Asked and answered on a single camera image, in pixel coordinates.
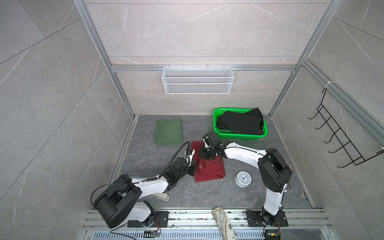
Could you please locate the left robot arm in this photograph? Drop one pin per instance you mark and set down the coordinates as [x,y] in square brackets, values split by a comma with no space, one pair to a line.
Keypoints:
[122,200]

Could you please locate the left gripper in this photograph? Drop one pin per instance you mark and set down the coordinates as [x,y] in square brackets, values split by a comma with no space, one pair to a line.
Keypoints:
[192,167]

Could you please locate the green skirt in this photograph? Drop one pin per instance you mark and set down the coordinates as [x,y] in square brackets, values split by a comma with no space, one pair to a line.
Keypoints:
[168,132]

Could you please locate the green plastic basket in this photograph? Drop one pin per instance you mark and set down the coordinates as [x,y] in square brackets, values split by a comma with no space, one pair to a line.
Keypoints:
[219,111]

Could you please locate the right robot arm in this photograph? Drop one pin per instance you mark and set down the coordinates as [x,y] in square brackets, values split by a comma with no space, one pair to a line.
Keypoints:
[275,172]

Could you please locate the black wall hook rack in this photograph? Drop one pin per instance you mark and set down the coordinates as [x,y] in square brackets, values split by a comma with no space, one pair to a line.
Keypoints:
[355,157]

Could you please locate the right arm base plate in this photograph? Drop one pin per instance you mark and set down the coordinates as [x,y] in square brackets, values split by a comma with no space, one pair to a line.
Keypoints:
[255,219]

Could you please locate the white wire wall basket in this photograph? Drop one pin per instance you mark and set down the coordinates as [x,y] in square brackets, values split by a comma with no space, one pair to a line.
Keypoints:
[197,80]

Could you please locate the beige remote control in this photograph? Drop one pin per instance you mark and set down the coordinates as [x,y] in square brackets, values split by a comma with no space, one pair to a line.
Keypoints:
[162,196]

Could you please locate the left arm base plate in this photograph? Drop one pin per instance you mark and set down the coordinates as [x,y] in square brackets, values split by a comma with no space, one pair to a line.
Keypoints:
[160,218]

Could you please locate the white alarm clock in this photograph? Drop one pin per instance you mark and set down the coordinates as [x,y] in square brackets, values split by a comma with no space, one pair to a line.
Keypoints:
[243,179]

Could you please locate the black skirt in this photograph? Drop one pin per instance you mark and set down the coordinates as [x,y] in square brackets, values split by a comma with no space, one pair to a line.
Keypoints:
[248,123]

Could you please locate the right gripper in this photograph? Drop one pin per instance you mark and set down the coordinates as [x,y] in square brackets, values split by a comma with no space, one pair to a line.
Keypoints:
[202,155]

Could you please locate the patterned rolled cloth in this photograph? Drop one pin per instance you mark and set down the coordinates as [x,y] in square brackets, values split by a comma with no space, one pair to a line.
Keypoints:
[224,224]

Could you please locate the red polka dot skirt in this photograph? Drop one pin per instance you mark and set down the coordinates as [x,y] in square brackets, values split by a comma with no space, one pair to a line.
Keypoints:
[207,170]

